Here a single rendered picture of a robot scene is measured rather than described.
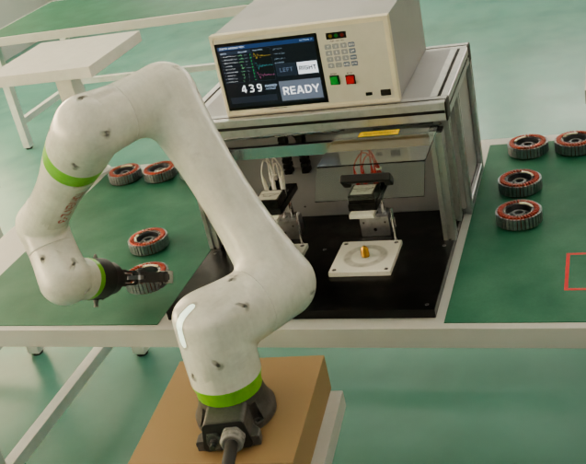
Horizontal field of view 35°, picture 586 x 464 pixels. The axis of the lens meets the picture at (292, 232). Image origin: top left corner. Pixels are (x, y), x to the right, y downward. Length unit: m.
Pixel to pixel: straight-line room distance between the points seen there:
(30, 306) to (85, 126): 0.98
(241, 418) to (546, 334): 0.68
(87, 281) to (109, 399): 1.48
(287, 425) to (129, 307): 0.78
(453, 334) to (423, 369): 1.17
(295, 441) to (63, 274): 0.62
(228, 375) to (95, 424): 1.74
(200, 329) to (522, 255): 0.92
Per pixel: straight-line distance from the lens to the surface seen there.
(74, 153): 1.63
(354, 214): 2.21
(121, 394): 3.42
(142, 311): 2.30
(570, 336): 1.96
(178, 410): 1.78
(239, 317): 1.57
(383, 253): 2.23
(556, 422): 2.90
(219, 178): 1.67
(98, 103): 1.62
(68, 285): 1.95
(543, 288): 2.08
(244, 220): 1.66
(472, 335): 1.98
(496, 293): 2.08
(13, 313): 2.50
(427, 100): 2.16
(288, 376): 1.79
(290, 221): 2.38
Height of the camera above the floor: 1.84
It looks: 26 degrees down
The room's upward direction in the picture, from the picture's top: 12 degrees counter-clockwise
